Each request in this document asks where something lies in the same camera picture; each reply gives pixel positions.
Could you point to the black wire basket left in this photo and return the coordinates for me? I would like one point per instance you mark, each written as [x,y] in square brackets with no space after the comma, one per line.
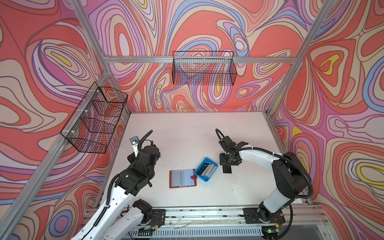
[92,126]

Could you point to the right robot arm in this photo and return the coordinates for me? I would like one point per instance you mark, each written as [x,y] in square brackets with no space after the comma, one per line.
[291,178]

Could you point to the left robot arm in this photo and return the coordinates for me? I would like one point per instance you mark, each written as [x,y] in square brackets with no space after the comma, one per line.
[120,198]

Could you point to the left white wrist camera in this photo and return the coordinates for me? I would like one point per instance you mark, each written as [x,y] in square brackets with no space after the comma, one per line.
[135,142]

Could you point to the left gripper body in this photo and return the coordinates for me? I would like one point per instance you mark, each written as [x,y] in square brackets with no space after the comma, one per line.
[133,159]

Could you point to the red leather card holder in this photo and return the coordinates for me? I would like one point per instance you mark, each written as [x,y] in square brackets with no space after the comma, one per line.
[182,178]

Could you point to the blue plastic card tray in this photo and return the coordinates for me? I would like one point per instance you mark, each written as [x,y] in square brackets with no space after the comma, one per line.
[204,178]

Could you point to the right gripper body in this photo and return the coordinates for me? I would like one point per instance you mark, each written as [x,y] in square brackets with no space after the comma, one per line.
[226,159]

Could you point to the black wire basket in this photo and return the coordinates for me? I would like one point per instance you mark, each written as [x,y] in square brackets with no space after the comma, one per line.
[92,126]
[208,68]

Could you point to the black wire basket back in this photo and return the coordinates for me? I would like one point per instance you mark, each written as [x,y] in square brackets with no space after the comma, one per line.
[208,68]

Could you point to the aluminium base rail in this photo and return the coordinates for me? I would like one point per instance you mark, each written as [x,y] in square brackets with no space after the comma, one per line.
[299,222]

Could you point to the dark credit card stack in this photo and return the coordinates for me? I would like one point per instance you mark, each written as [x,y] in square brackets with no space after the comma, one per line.
[206,169]

